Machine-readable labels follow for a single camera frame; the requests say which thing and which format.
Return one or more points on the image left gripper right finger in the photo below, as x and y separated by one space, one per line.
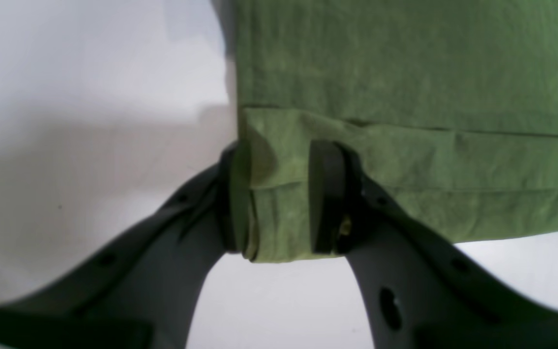
419 291

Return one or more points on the image left gripper black left finger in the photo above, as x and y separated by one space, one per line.
139 291

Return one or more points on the olive green T-shirt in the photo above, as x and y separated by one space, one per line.
452 106

